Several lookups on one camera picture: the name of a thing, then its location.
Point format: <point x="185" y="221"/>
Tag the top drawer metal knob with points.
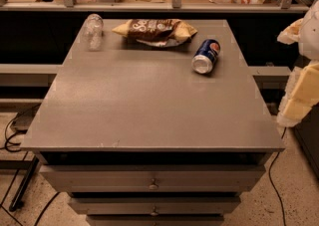
<point x="153" y="185"/>

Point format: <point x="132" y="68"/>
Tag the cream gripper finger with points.
<point x="291" y="34"/>
<point x="291" y="113"/>

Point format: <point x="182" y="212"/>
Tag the clear plastic water bottle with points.
<point x="93" y="32"/>

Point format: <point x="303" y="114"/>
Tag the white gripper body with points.
<point x="310" y="34"/>

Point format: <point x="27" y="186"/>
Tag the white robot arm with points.
<point x="309" y="36"/>

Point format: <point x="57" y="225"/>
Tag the brown yellow chip bag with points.
<point x="160" y="33"/>

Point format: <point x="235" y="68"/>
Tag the blue pepsi can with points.
<point x="206" y="56"/>

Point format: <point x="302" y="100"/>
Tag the grey drawer cabinet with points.
<point x="116" y="119"/>

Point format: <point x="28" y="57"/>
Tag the drawer metal knob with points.
<point x="154" y="212"/>
<point x="153" y="185"/>

